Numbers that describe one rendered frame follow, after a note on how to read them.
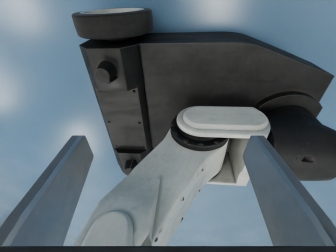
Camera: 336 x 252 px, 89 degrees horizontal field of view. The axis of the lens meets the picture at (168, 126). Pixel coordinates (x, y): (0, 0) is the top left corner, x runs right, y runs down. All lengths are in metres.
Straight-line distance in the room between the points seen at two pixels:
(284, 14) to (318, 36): 0.13
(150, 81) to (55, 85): 0.48
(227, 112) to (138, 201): 0.27
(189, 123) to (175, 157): 0.08
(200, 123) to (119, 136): 0.32
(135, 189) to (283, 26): 0.61
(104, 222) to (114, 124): 0.37
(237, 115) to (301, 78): 0.21
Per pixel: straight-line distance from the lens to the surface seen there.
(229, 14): 0.63
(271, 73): 0.52
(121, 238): 0.25
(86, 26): 0.48
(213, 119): 0.39
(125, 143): 0.63
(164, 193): 0.32
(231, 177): 0.52
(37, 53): 0.83
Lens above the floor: 0.61
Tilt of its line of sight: 51 degrees down
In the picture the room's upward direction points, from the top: 172 degrees counter-clockwise
